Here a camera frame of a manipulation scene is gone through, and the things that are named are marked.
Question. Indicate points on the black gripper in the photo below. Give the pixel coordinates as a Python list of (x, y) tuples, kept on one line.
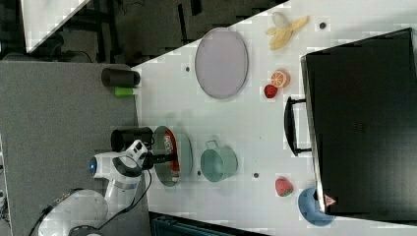
[(150, 160)]

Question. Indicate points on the red plush ketchup bottle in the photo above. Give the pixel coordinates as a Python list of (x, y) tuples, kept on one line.
[(171, 149)]

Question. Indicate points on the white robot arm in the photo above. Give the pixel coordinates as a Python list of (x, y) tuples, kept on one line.
[(84, 212)]

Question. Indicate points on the green oval strainer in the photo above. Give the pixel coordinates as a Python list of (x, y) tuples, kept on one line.
[(164, 171)]

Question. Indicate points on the black cylinder cup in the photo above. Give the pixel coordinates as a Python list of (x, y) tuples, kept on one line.
[(122, 139)]

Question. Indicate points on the green mug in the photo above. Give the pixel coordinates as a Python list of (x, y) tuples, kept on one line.
[(218, 162)]

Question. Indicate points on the black cylinder with green tag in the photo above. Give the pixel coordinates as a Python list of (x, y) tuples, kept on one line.
[(124, 82)]

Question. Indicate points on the round lilac plate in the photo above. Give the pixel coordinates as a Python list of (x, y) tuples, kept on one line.
[(221, 63)]

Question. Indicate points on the large red strawberry toy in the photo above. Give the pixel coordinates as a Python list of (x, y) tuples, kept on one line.
[(283, 187)]

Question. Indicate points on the small red strawberry toy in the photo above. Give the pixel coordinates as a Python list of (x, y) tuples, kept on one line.
[(270, 91)]

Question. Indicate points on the orange slice toy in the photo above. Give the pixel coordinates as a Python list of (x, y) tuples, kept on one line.
[(280, 79)]

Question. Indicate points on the blue bowl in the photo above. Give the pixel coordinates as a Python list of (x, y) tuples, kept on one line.
[(309, 209)]

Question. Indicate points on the peeled banana toy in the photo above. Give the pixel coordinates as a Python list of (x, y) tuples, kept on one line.
[(283, 29)]

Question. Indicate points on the black toaster oven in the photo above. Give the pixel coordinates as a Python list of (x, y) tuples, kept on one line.
[(360, 100)]

